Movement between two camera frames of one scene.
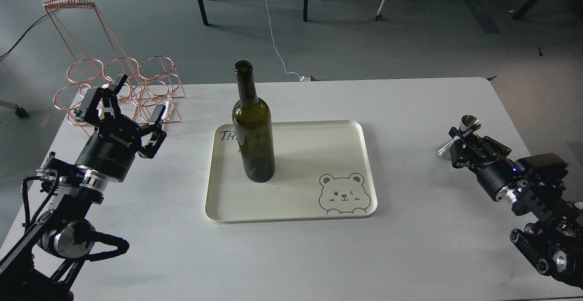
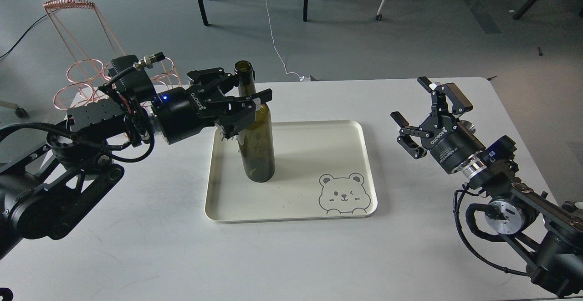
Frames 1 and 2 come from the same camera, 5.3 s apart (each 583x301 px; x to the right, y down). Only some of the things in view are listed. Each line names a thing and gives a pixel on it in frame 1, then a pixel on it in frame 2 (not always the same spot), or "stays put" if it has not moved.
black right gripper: (499, 178) → (451, 143)
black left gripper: (109, 151) → (180, 113)
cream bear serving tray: (323, 169) stays put
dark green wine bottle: (253, 123) stays put
